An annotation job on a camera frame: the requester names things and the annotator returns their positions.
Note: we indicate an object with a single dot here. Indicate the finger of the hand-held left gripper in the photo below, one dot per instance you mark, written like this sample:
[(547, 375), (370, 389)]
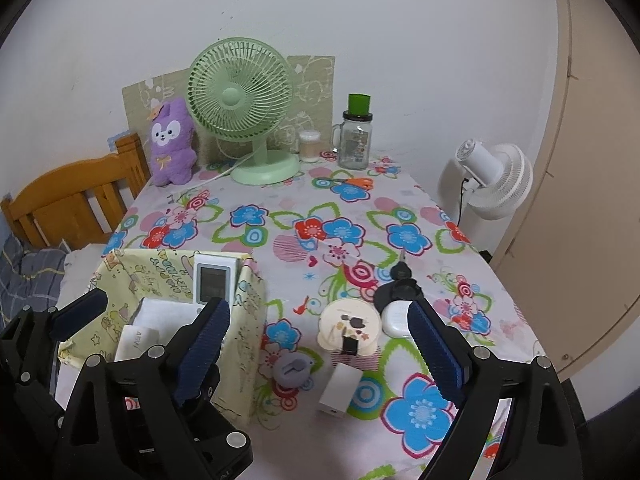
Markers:
[(80, 312), (30, 395)]

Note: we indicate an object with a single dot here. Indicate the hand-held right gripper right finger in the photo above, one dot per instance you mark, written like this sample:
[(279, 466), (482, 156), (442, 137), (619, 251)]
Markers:
[(435, 355)]

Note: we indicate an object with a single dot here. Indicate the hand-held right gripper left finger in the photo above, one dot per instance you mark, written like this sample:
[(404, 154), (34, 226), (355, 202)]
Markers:
[(205, 350)]

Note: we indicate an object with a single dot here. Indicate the yellow cartoon storage box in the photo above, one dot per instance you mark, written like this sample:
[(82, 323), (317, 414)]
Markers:
[(240, 360)]

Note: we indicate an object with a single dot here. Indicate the black round disc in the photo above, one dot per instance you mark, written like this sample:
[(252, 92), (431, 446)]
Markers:
[(395, 295)]

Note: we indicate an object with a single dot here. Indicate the round cream case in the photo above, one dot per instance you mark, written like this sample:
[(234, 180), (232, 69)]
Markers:
[(340, 325)]

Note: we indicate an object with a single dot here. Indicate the white charger adapter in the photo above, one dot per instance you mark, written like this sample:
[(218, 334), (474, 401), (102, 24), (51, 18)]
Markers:
[(337, 390)]

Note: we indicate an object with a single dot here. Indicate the white pillow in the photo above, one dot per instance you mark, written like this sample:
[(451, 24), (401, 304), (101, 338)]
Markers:
[(80, 265)]

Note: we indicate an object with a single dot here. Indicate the white earbuds case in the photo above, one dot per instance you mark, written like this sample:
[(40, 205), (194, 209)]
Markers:
[(397, 320)]

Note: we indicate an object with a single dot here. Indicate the white flat box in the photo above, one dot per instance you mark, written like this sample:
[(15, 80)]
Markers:
[(160, 315)]

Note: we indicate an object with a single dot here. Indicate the white paper card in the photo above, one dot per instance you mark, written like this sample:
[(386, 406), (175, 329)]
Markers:
[(132, 342)]

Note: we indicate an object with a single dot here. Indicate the plaid grey bedding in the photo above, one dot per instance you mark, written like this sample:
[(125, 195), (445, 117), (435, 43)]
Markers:
[(25, 270)]

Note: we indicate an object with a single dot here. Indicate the white remote control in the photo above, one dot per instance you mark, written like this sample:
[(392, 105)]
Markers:
[(212, 280)]

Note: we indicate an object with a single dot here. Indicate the grey bear-shaped holder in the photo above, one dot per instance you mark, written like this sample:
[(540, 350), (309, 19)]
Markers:
[(292, 370)]

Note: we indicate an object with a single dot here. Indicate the black key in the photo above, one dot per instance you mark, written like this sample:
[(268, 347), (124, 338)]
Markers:
[(401, 271)]

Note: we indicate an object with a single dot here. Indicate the wooden bed headboard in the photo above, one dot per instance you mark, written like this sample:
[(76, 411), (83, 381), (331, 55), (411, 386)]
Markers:
[(65, 185)]

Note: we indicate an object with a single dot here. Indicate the floral tablecloth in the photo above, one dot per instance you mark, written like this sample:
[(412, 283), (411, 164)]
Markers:
[(350, 210)]

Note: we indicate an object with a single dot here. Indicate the purple plush toy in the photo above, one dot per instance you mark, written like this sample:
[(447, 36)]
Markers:
[(170, 150)]

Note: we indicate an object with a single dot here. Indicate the white standing fan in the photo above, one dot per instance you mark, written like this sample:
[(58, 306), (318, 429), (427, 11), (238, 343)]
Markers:
[(500, 180)]

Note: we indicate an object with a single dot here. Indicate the orange scissors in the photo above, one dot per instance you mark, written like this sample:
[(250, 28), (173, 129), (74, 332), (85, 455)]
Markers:
[(360, 182)]

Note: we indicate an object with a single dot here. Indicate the beige door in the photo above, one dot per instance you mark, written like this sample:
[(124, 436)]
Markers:
[(590, 210)]

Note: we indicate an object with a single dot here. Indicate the glass jar mug green lid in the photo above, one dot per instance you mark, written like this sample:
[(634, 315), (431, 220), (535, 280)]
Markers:
[(356, 145)]

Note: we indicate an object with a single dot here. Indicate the cotton swab jar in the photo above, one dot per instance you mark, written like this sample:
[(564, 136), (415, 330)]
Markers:
[(309, 149)]

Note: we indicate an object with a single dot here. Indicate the green desk fan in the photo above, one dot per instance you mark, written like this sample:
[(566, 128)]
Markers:
[(232, 95)]

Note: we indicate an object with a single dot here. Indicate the patterned cardboard sheet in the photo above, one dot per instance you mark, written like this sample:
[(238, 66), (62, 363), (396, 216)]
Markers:
[(315, 85)]

